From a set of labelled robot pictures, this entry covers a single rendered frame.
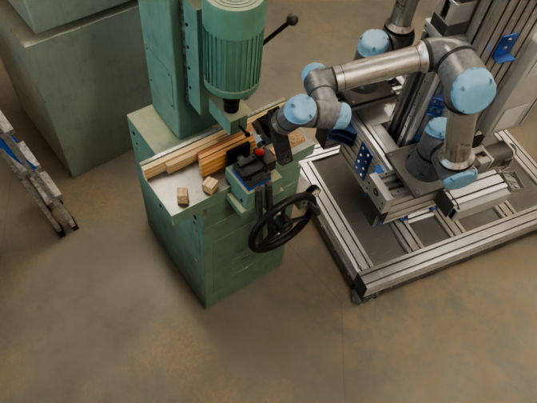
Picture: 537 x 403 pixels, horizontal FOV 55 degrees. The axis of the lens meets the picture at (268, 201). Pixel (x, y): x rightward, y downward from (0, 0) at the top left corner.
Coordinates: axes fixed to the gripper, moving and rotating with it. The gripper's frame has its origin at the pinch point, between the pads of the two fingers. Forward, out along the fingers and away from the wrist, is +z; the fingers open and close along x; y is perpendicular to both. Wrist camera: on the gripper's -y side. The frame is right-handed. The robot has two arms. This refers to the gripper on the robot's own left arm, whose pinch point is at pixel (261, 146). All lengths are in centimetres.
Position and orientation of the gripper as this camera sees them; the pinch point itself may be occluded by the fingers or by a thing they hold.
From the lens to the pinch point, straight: 169.1
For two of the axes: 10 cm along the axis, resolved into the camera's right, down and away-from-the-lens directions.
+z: -3.5, 1.5, 9.2
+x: -8.1, 4.4, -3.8
